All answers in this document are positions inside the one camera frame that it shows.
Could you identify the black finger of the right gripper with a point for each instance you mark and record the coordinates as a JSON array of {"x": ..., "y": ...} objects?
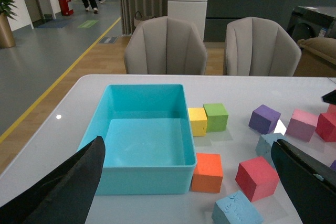
[{"x": 330, "y": 97}]

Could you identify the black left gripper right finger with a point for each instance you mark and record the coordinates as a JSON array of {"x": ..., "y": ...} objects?
[{"x": 309, "y": 183}]

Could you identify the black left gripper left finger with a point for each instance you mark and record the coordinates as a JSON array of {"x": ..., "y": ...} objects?
[{"x": 64, "y": 195}]

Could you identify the blue foam block cracked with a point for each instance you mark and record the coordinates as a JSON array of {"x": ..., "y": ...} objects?
[{"x": 235, "y": 208}]

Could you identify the pink plastic bin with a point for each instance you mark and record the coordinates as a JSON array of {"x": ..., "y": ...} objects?
[{"x": 331, "y": 108}]

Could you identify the purple foam block near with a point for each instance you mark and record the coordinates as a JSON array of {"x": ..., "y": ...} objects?
[{"x": 333, "y": 165}]

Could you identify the purple foam block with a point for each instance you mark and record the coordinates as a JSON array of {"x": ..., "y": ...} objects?
[
  {"x": 264, "y": 119},
  {"x": 333, "y": 165}
]

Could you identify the dark red foam block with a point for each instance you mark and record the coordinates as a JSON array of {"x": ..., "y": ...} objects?
[{"x": 326, "y": 127}]

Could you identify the pink foam block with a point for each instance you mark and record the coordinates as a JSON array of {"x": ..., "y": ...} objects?
[{"x": 302, "y": 125}]

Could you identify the brown cushion seat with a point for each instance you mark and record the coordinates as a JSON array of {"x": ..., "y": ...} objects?
[{"x": 318, "y": 58}]

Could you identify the red foam block front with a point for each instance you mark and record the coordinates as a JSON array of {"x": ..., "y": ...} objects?
[{"x": 256, "y": 178}]

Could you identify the purple foam block far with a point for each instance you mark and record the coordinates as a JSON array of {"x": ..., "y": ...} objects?
[{"x": 264, "y": 119}]

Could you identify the black appliance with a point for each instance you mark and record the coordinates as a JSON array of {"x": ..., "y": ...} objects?
[{"x": 309, "y": 22}]

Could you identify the right beige chair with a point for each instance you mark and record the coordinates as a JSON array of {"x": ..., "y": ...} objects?
[{"x": 259, "y": 47}]

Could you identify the beige chair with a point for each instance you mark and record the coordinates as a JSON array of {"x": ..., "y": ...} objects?
[
  {"x": 166, "y": 45},
  {"x": 259, "y": 47}
]

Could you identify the orange foam block near bin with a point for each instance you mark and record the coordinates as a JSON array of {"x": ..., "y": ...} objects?
[{"x": 208, "y": 173}]

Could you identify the cyan plastic bin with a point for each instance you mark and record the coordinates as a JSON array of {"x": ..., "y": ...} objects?
[{"x": 148, "y": 139}]

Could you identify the green foam block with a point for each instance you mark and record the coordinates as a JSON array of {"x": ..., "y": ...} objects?
[{"x": 217, "y": 117}]

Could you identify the yellow foam block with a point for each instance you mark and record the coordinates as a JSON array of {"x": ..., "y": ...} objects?
[{"x": 198, "y": 120}]

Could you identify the dark counter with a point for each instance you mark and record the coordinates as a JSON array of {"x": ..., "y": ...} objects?
[{"x": 221, "y": 12}]

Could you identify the potted plant gold pot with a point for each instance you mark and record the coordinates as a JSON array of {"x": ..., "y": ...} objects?
[{"x": 7, "y": 37}]

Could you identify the left beige chair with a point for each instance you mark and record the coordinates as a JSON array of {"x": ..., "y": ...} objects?
[{"x": 166, "y": 45}]

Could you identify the red cabinet box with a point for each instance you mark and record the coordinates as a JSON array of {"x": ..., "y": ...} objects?
[{"x": 66, "y": 7}]

